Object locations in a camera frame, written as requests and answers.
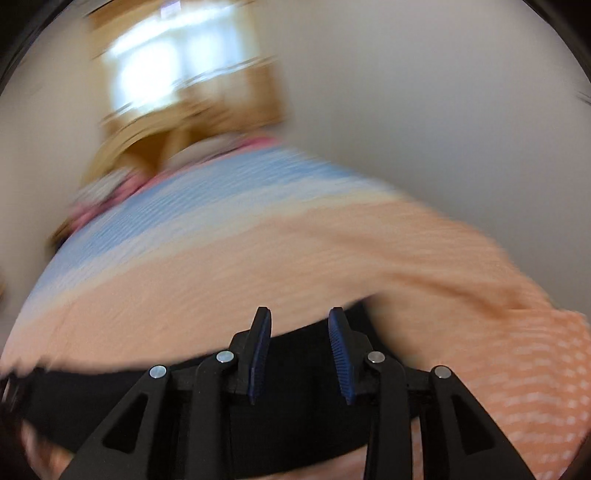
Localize beige patterned curtain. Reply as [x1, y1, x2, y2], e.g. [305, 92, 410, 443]
[88, 0, 289, 153]

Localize black pants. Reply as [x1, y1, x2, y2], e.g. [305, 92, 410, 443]
[0, 302, 435, 476]

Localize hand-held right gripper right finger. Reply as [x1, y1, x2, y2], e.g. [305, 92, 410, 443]
[327, 306, 536, 480]

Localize wooden bed headboard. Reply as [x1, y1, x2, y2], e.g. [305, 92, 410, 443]
[83, 122, 199, 188]

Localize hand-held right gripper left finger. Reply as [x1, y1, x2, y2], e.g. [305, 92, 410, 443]
[59, 306, 273, 480]

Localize polka dot bedspread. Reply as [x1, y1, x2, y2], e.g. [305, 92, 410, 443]
[0, 138, 591, 480]

